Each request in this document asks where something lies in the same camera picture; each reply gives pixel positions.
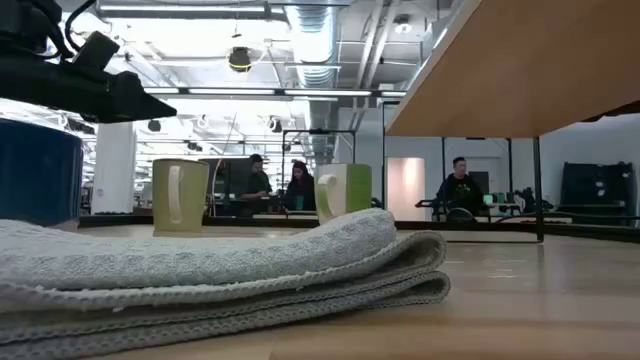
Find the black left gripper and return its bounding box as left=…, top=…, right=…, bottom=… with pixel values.
left=0, top=47, right=177, bottom=124

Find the dark blue mug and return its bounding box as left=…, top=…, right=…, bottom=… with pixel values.
left=0, top=118, right=85, bottom=232

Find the wooden shelf board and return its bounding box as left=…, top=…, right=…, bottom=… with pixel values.
left=384, top=0, right=640, bottom=140

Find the white pillar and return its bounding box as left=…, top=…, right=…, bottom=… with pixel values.
left=90, top=122, right=137, bottom=215

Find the long ceiling light strip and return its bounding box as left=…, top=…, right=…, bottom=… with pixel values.
left=143, top=87, right=409, bottom=98

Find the olive green mug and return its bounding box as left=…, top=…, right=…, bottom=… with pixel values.
left=151, top=158, right=211, bottom=236

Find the black ceiling dome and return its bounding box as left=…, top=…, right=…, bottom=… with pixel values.
left=228, top=46, right=253, bottom=74

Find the black computer monitor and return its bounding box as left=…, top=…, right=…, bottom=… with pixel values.
left=198, top=157, right=251, bottom=201

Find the person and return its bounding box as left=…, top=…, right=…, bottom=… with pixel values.
left=434, top=156, right=485, bottom=221
left=283, top=160, right=317, bottom=212
left=239, top=153, right=274, bottom=216

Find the grey folded towel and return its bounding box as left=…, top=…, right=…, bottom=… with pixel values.
left=0, top=207, right=451, bottom=360

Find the green and white mug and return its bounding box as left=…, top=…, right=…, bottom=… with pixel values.
left=313, top=162, right=373, bottom=225

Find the black storage case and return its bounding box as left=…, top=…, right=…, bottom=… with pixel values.
left=559, top=161, right=637, bottom=226

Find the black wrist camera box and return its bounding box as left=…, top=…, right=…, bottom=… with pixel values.
left=72, top=30, right=121, bottom=72

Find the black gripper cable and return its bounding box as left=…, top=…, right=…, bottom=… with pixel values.
left=63, top=0, right=99, bottom=52

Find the black metal frame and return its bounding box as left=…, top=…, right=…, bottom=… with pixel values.
left=281, top=128, right=357, bottom=211

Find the silver ceiling duct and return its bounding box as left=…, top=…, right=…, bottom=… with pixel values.
left=284, top=0, right=346, bottom=166

